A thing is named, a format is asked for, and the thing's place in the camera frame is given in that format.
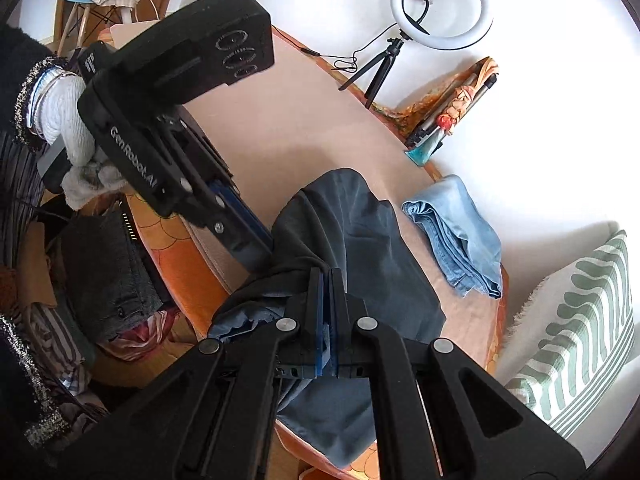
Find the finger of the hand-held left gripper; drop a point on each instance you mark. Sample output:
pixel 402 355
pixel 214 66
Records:
pixel 200 152
pixel 240 212

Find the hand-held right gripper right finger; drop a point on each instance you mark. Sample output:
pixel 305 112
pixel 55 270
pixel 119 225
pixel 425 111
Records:
pixel 336 350

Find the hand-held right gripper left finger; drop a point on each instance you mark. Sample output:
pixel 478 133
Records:
pixel 322 350

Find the dark blue pants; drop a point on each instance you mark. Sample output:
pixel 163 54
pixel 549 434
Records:
pixel 350 240

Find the person's left forearm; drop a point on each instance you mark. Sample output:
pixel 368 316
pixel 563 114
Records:
pixel 22 70

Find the dark grey folded pants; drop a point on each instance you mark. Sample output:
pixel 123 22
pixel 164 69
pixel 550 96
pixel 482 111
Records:
pixel 110 270

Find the person's left hand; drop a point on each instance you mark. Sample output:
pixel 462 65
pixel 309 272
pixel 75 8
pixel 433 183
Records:
pixel 70 125

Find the wooden chair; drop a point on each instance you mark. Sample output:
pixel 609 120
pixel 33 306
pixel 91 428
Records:
pixel 75 7

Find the pink table mat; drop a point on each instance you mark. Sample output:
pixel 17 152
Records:
pixel 300 130

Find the red patterned cloth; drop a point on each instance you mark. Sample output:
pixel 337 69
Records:
pixel 145 332

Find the folded blue jeans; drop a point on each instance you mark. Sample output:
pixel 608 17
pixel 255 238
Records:
pixel 460 230

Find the teal bottle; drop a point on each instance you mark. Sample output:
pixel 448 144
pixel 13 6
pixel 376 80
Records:
pixel 425 147

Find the black tripod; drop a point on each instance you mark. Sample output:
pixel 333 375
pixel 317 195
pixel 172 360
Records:
pixel 382 67

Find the striped cloth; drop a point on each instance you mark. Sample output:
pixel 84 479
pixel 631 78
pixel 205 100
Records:
pixel 55 340

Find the orange patterned scarf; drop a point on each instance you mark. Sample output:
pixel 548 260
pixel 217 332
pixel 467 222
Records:
pixel 440 90

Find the green striped cushion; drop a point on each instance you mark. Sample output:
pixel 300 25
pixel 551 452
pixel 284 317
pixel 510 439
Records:
pixel 580 320

